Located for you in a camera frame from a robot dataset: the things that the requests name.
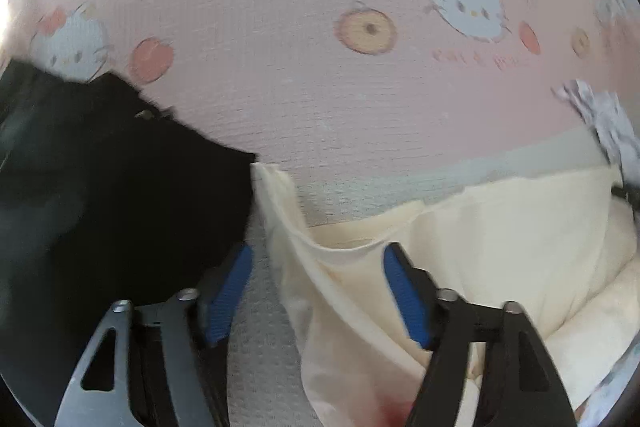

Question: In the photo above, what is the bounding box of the black cloth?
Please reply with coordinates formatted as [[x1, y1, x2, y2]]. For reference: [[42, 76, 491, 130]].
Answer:
[[0, 59, 258, 418]]

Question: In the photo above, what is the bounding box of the pink and cream shirt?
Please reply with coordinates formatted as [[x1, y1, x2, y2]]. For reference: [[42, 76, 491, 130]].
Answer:
[[250, 163, 640, 427]]

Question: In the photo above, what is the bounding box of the sofa with cat print cover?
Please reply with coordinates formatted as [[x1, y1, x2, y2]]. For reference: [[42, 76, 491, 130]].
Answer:
[[0, 0, 640, 427]]

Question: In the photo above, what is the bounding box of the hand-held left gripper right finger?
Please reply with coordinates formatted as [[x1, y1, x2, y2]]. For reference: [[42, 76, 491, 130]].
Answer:
[[382, 243, 577, 427]]

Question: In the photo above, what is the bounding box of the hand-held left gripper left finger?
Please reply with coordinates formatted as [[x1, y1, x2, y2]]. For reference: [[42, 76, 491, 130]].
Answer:
[[54, 243, 253, 427]]

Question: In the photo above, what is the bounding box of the white shirt with navy trim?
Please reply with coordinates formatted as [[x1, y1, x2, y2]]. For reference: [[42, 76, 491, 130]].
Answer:
[[552, 79, 640, 202]]

